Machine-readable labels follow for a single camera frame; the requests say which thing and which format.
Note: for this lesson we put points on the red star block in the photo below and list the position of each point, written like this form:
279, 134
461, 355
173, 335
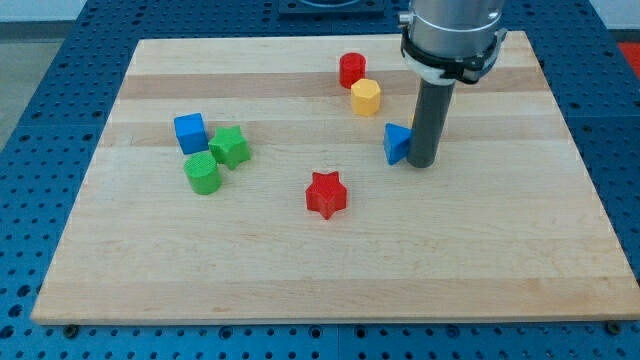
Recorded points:
326, 194

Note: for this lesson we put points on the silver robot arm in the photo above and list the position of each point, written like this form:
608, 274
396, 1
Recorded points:
445, 41

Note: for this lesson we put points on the red cylinder block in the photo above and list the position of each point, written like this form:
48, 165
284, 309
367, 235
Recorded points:
352, 68

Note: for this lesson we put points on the wooden board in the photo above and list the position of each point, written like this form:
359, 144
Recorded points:
505, 226

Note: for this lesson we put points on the blue cube block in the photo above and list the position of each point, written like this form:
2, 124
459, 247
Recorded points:
191, 133

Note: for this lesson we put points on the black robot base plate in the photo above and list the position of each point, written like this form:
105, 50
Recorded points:
329, 7

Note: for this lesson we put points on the yellow hexagon block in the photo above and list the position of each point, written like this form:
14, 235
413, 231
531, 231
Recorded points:
365, 97

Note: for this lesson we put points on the green cylinder block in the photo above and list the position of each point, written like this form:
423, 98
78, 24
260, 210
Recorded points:
201, 170

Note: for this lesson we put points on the green star block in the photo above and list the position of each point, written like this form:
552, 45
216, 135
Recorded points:
229, 146

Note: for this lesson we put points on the blue triangle block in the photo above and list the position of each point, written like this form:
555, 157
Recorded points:
396, 142

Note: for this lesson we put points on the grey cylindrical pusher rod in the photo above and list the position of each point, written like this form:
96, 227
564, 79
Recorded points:
428, 122

